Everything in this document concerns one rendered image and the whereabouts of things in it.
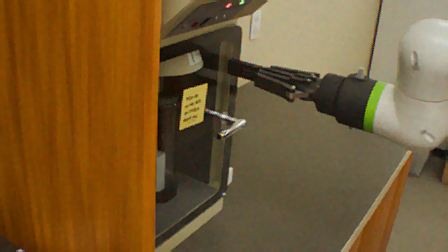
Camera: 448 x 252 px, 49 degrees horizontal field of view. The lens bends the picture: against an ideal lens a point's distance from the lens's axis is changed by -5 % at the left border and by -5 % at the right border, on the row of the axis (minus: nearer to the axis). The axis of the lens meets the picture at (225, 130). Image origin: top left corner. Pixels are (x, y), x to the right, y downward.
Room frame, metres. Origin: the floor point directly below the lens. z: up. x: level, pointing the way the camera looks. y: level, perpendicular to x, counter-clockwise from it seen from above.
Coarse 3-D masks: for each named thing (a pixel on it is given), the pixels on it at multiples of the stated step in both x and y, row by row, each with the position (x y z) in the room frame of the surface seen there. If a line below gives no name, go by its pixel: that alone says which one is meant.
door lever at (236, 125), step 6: (222, 114) 0.96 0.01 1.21; (222, 120) 0.96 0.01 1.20; (228, 120) 0.96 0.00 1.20; (234, 120) 0.95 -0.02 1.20; (240, 120) 0.95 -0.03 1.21; (228, 126) 0.91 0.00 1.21; (234, 126) 0.92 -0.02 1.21; (240, 126) 0.93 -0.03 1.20; (222, 132) 0.88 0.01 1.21; (228, 132) 0.89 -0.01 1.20; (234, 132) 0.91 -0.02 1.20; (222, 138) 0.88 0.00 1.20
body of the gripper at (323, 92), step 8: (320, 80) 0.91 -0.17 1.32; (328, 80) 0.85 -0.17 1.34; (336, 80) 0.85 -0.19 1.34; (344, 80) 0.86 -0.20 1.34; (296, 88) 0.87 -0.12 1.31; (304, 88) 0.85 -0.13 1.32; (312, 88) 0.86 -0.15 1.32; (320, 88) 0.84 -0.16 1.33; (328, 88) 0.84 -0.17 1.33; (336, 88) 0.83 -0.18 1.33; (312, 96) 0.85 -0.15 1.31; (320, 96) 0.84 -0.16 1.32; (328, 96) 0.83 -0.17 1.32; (320, 104) 0.84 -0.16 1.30; (328, 104) 0.83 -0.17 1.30; (320, 112) 0.85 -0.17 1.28; (328, 112) 0.84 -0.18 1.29
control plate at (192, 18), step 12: (228, 0) 0.80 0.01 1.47; (240, 0) 0.85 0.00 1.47; (252, 0) 0.90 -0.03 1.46; (192, 12) 0.73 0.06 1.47; (204, 12) 0.77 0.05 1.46; (216, 12) 0.82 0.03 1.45; (228, 12) 0.87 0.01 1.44; (180, 24) 0.75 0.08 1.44; (204, 24) 0.84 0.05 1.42; (168, 36) 0.76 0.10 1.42
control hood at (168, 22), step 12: (168, 0) 0.71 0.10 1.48; (180, 0) 0.70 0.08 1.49; (192, 0) 0.70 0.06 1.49; (204, 0) 0.72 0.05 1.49; (216, 0) 0.76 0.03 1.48; (264, 0) 0.96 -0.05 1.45; (168, 12) 0.71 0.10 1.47; (180, 12) 0.71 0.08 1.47; (240, 12) 0.93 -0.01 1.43; (252, 12) 0.99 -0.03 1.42; (168, 24) 0.72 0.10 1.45
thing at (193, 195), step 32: (224, 32) 0.95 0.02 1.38; (160, 64) 0.78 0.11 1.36; (192, 64) 0.86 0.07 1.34; (224, 64) 0.96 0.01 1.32; (160, 96) 0.79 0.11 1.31; (224, 96) 0.97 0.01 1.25; (160, 128) 0.79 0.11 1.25; (192, 128) 0.87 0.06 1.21; (160, 160) 0.79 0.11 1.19; (192, 160) 0.88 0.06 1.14; (224, 160) 0.99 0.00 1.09; (160, 192) 0.79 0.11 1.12; (192, 192) 0.88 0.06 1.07; (224, 192) 1.00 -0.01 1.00; (160, 224) 0.80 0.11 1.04
